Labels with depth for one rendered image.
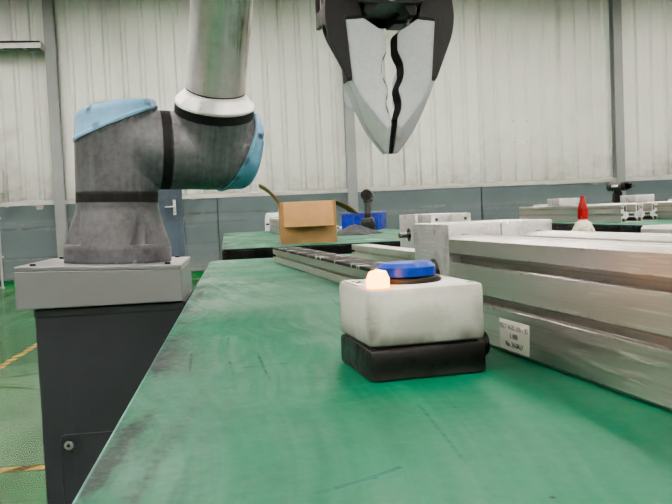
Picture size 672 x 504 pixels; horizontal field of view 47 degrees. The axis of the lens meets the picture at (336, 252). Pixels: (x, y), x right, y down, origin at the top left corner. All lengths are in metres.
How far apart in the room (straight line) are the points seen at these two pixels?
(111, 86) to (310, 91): 2.86
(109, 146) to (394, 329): 0.70
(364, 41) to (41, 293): 0.67
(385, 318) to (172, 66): 11.34
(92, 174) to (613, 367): 0.82
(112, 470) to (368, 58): 0.31
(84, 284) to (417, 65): 0.65
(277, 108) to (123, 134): 10.59
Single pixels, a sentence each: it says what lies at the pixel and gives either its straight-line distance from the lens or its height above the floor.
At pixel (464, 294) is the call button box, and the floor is 0.83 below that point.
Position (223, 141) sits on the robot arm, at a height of 1.00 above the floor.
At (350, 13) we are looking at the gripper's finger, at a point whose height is 1.02.
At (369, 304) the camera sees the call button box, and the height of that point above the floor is 0.83.
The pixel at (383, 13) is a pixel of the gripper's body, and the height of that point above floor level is 1.03.
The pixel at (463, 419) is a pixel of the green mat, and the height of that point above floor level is 0.78.
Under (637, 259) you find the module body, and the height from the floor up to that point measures 0.86.
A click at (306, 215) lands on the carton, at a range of 2.75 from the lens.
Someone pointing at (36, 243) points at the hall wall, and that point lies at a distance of 11.91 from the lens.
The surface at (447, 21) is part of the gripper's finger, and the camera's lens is 0.56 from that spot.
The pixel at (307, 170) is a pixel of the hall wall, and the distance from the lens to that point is 11.63.
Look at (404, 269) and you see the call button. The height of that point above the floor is 0.85.
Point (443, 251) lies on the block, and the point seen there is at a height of 0.85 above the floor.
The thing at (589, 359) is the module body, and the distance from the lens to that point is 0.50.
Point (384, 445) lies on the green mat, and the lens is 0.38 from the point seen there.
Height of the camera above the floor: 0.89
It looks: 3 degrees down
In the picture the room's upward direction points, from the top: 3 degrees counter-clockwise
